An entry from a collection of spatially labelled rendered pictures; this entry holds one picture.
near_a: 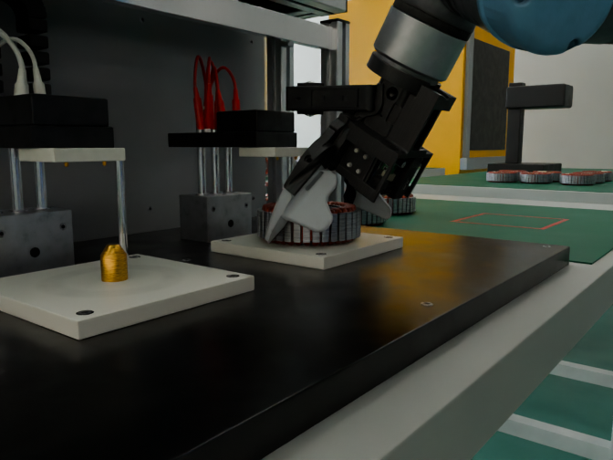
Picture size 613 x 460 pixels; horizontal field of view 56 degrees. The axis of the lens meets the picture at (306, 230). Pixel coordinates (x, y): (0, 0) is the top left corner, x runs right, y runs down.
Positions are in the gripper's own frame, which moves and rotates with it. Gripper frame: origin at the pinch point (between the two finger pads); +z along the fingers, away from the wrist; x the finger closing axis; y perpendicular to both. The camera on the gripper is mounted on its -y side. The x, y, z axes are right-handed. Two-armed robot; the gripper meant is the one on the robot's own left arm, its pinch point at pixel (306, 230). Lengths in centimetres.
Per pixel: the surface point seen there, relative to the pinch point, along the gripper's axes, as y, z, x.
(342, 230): 4.8, -3.5, -1.7
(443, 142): -120, 56, 323
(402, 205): -11, 9, 48
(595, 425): 44, 66, 143
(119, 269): 1.3, -0.7, -24.6
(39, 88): -17.3, -6.2, -22.8
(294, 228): 1.8, -2.2, -5.4
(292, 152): -5.7, -6.4, -0.3
